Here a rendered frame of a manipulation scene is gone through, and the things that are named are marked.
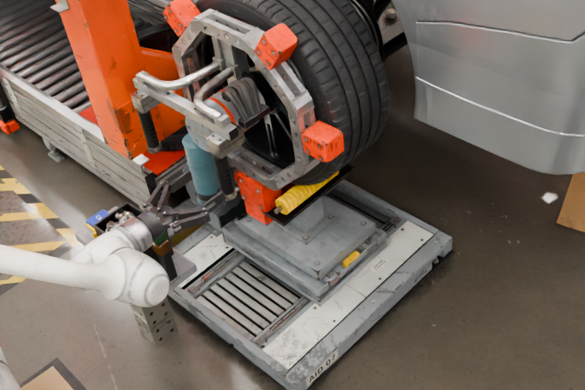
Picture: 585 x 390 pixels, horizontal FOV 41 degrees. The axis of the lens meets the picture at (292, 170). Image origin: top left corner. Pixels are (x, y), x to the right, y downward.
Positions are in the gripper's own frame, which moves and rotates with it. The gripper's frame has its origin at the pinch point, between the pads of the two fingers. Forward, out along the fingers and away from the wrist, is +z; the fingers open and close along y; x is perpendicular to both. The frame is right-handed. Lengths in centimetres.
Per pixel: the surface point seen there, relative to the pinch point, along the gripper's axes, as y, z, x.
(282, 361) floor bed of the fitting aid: 10, 6, -75
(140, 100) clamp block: -31.6, 6.0, 11.6
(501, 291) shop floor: 45, 80, -83
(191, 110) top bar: -11.6, 9.2, 14.9
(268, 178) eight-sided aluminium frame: -8.3, 28.1, -21.1
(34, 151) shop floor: -171, 18, -83
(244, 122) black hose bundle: 4.3, 14.0, 14.9
